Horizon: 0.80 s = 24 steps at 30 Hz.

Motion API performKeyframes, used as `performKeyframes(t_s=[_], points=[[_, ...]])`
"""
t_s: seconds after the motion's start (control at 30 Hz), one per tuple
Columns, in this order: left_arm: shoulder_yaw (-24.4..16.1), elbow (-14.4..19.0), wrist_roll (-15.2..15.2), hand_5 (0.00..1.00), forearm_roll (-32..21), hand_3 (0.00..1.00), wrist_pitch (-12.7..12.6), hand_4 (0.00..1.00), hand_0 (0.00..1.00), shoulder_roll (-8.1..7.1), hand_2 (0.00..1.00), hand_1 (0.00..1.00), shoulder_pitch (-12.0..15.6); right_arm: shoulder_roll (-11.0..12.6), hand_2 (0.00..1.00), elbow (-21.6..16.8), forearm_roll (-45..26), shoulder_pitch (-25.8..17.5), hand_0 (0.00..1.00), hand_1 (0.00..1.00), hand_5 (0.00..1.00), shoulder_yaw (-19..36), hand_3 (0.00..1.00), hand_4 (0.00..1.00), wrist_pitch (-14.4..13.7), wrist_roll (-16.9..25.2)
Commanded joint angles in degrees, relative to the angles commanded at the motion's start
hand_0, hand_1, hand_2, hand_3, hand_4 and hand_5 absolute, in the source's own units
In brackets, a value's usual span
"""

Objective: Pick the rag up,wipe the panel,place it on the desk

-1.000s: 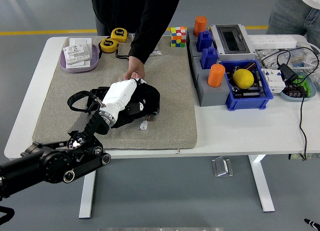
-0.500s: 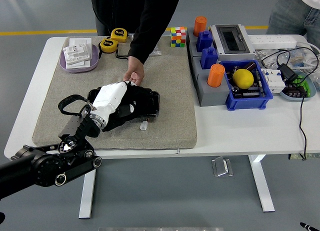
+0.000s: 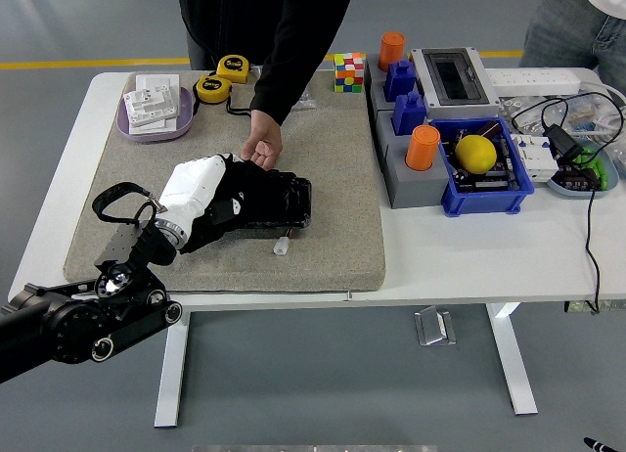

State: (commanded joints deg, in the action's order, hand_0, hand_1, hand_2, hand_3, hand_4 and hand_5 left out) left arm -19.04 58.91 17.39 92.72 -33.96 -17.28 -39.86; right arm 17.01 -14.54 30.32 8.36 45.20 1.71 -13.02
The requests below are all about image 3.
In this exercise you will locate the brown cylinder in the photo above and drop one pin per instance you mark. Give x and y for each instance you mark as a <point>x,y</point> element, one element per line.
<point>488,129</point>

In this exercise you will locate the black power adapter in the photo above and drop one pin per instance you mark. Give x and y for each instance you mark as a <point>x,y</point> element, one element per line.
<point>562,141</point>

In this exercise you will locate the white circuit breaker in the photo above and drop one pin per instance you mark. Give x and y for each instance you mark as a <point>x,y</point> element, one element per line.
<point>534,158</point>

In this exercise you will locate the grey electrical enclosure box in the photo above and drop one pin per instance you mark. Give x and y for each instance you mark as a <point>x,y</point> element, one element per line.
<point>454,80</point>

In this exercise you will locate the clear bags of small parts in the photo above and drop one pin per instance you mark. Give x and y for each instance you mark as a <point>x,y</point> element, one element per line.
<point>582,114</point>

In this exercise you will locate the white table leg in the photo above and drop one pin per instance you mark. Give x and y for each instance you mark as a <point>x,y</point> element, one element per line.
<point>513,364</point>
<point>171,374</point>

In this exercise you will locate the person's hand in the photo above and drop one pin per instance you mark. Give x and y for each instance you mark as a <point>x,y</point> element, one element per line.
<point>264,139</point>

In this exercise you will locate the grey-brown mat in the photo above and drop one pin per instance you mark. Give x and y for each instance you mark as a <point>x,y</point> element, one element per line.
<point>332,202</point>

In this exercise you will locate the blue block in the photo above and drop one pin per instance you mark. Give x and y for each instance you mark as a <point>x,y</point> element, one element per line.
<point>409,114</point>
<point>399,82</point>

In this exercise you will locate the light blue tray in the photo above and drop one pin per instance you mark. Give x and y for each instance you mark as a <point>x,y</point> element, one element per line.
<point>611,170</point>

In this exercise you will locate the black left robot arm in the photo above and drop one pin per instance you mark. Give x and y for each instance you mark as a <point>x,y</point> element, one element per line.
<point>73,320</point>

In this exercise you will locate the dark terminal block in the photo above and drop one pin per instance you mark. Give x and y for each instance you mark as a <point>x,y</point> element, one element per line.
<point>576,182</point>

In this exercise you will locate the person in jeans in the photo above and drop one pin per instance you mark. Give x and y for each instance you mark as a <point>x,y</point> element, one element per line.
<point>567,26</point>

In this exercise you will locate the yellow lemon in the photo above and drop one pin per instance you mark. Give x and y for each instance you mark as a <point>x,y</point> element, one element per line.
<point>476,153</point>

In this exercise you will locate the person's forearm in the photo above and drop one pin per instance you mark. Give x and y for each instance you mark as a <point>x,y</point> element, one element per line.
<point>283,87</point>

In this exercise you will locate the green plastic part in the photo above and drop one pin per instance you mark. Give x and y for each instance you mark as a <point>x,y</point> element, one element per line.
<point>596,170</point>

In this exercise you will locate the white power strip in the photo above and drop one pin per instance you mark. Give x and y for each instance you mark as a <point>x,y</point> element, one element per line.
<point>533,81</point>

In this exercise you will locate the multicolour puzzle cube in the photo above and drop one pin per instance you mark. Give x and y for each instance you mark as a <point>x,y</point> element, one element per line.
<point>348,73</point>

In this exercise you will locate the black rag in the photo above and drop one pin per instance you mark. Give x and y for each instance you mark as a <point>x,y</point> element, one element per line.
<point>259,188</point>

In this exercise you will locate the white socket module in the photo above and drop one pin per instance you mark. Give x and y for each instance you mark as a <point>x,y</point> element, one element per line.
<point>150,104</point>

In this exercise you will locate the small clear plastic bag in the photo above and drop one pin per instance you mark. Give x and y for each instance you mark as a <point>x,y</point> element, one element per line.
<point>306,104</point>

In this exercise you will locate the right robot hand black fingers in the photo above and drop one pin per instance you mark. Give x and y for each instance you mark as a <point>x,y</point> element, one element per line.
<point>596,446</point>

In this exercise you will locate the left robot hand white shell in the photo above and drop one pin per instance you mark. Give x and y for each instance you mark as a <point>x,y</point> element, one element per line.
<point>191,188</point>

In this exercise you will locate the yellow tape measure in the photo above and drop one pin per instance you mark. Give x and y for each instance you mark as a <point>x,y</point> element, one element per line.
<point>212,89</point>
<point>234,68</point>

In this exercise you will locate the purple oval tray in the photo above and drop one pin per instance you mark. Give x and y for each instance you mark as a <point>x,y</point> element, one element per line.
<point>186,114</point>

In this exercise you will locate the orange cylinder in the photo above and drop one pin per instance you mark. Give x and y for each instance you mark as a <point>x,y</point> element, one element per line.
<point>392,51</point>
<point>422,149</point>

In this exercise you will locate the blue plastic bin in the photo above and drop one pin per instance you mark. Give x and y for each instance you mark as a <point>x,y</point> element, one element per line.
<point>483,202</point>

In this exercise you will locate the grey block holder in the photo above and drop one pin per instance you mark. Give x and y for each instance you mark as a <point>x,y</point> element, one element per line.
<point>415,188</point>
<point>375,90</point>

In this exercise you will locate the white flat switch plate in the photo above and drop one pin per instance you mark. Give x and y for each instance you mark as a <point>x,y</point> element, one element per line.
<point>160,125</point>
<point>155,80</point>

